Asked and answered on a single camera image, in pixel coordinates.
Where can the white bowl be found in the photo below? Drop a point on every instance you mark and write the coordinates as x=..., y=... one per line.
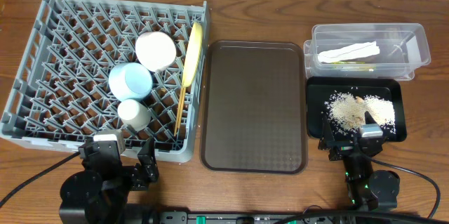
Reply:
x=155, y=50

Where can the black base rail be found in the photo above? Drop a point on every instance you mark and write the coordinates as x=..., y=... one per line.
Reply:
x=280, y=218

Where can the light blue bowl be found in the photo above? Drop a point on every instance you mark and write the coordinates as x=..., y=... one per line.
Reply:
x=130, y=80

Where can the spilled rice pile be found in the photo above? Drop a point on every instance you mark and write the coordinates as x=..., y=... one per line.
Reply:
x=347, y=112

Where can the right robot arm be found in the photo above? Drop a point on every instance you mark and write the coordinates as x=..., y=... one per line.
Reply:
x=370, y=190

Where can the wooden chopstick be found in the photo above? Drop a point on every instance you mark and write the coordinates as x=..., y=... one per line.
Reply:
x=178, y=115
x=182, y=108

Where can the small white cup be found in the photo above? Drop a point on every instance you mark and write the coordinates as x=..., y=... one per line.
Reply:
x=134, y=114

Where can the clear plastic bin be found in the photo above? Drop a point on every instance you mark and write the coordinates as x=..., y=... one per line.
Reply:
x=403, y=49

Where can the yellow plate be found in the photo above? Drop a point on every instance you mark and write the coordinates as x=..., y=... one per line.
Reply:
x=192, y=55

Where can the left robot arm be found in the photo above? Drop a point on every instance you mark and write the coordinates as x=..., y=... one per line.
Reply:
x=99, y=193

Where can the green snack wrapper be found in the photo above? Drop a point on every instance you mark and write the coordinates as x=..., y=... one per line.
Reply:
x=351, y=66

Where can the brown serving tray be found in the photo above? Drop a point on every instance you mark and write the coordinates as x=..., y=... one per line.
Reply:
x=254, y=116

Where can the white napkin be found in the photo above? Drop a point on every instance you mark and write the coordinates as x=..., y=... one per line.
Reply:
x=351, y=52

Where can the grey plastic dish rack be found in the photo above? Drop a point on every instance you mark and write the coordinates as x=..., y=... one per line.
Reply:
x=60, y=97

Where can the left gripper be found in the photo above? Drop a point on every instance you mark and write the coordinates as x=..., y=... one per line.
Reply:
x=123, y=170

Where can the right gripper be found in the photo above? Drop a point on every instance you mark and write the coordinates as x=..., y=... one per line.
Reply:
x=342, y=149

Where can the black waste tray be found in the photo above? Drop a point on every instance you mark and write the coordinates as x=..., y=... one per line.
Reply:
x=321, y=90

